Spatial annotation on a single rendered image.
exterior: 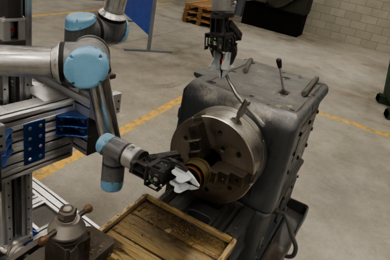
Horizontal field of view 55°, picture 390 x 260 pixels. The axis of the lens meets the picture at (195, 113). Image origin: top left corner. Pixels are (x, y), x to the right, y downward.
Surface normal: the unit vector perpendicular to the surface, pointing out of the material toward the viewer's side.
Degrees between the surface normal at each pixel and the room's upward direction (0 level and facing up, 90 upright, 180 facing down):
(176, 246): 0
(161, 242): 0
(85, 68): 90
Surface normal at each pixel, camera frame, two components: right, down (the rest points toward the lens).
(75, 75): 0.29, 0.44
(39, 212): 0.18, -0.89
